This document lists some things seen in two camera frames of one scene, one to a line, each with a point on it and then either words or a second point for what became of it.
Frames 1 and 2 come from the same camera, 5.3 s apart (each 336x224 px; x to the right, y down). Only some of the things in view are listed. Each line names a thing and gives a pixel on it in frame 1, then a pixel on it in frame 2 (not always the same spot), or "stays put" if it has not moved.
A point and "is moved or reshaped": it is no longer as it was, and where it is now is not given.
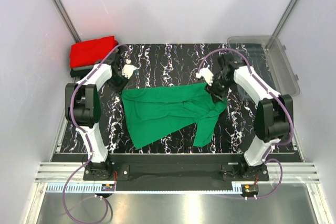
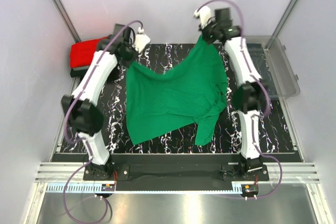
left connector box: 107,187 stays put
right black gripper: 212,90 -> 208,40
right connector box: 250,189 stays put
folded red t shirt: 85,53 stays put
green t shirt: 151,112 is moved or reshaped
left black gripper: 118,89 -> 125,63
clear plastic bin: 270,63 stays put
